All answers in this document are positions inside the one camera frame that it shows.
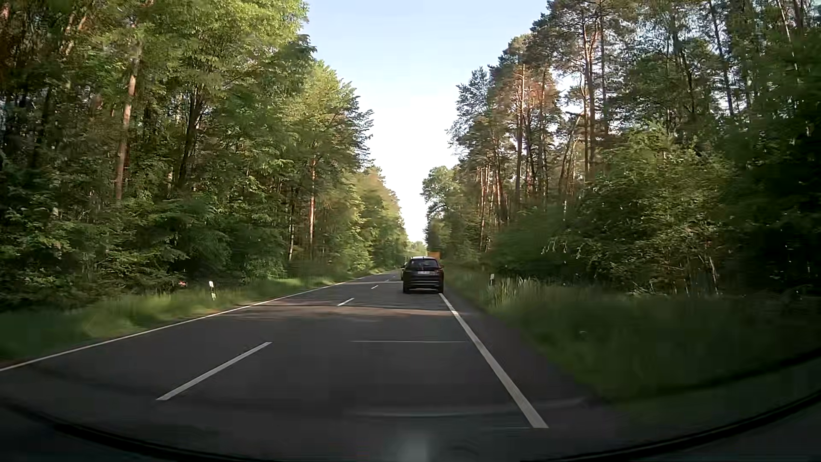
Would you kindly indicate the grass verge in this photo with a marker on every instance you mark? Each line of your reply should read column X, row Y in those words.
column 628, row 333
column 128, row 312

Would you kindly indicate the road markings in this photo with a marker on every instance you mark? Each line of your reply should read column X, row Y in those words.
column 497, row 370

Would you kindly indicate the car's own bonnet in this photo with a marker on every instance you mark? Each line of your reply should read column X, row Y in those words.
column 410, row 449

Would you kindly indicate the grey asphalt road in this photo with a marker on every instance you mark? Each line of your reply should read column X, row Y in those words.
column 359, row 366

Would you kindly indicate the dark car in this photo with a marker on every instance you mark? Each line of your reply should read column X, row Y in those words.
column 423, row 274

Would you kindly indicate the wood of tall trees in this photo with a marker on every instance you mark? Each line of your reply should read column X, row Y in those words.
column 641, row 160
column 160, row 147

